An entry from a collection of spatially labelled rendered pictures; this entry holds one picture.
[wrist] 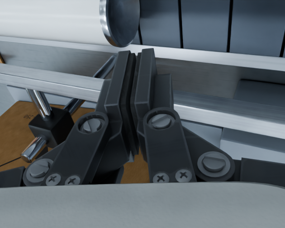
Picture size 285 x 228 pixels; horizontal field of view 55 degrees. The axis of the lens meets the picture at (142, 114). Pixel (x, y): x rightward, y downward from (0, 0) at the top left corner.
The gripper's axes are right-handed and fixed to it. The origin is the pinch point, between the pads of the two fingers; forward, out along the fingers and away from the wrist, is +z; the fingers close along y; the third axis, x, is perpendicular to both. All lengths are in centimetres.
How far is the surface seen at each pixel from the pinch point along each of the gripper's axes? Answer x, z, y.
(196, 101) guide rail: -3.3, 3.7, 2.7
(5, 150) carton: -18.0, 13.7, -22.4
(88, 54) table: -9.4, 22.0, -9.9
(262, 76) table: -9.7, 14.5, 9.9
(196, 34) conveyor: -3.0, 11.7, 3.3
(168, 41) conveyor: -3.8, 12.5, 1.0
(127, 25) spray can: -1.6, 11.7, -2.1
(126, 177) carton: -15.9, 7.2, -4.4
